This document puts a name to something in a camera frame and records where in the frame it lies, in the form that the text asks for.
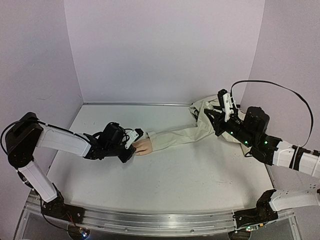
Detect clear nail polish bottle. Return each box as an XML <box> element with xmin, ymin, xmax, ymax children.
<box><xmin>204</xmin><ymin>101</ymin><xmax>213</xmax><ymax>110</ymax></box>

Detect beige sleeve cloth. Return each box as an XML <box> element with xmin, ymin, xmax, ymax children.
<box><xmin>145</xmin><ymin>93</ymin><xmax>253</xmax><ymax>158</ymax></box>

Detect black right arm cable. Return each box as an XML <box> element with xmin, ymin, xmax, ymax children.
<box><xmin>230</xmin><ymin>79</ymin><xmax>315</xmax><ymax>151</ymax></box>

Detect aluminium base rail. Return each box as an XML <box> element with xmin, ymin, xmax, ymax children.
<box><xmin>14</xmin><ymin>194</ymin><xmax>301</xmax><ymax>240</ymax></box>

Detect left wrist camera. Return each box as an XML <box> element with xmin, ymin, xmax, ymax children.
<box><xmin>124</xmin><ymin>128</ymin><xmax>144</xmax><ymax>149</ymax></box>

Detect mannequin hand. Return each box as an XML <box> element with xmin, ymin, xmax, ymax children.
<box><xmin>132</xmin><ymin>138</ymin><xmax>153</xmax><ymax>156</ymax></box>

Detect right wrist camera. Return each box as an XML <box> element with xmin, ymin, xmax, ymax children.
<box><xmin>217</xmin><ymin>89</ymin><xmax>239</xmax><ymax>122</ymax></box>

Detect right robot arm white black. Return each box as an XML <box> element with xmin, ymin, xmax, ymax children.
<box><xmin>204</xmin><ymin>106</ymin><xmax>320</xmax><ymax>229</ymax></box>

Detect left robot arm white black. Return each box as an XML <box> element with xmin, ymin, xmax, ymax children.
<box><xmin>0</xmin><ymin>112</ymin><xmax>144</xmax><ymax>219</ymax></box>

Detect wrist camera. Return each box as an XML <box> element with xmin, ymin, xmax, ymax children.
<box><xmin>124</xmin><ymin>128</ymin><xmax>144</xmax><ymax>149</ymax></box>
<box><xmin>217</xmin><ymin>89</ymin><xmax>239</xmax><ymax>122</ymax></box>

